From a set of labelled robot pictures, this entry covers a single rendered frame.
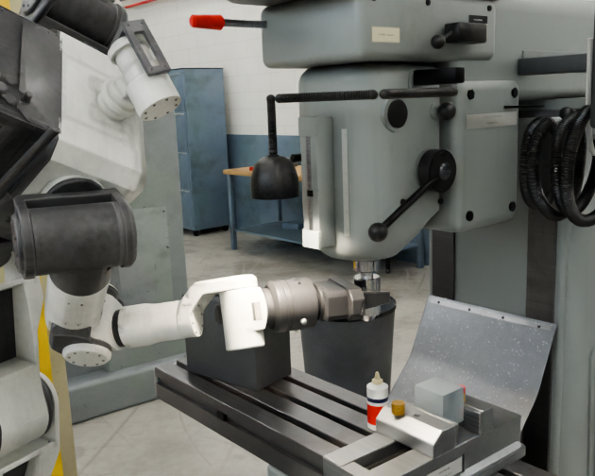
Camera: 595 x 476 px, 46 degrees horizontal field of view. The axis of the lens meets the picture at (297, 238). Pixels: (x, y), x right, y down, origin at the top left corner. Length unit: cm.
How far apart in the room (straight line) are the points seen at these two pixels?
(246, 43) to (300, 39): 738
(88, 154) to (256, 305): 36
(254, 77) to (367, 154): 731
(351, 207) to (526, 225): 47
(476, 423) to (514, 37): 67
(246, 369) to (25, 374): 45
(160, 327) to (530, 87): 80
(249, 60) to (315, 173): 737
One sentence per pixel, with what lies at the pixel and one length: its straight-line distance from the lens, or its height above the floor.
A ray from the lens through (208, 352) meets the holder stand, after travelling 160.
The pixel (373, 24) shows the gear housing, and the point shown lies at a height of 168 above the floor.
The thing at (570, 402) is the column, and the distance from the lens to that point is 154.
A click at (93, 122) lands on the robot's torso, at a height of 156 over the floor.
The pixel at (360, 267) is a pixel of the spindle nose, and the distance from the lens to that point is 121.
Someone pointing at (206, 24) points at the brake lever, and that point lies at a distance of 111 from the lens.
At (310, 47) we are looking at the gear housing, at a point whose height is 165.
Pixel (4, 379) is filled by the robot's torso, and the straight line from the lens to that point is 137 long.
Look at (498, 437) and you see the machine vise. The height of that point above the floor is 101.
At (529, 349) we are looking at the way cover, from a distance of 148.
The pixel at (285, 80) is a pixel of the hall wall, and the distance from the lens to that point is 793.
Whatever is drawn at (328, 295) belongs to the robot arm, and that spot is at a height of 126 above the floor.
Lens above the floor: 158
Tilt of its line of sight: 11 degrees down
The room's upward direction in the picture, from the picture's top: 2 degrees counter-clockwise
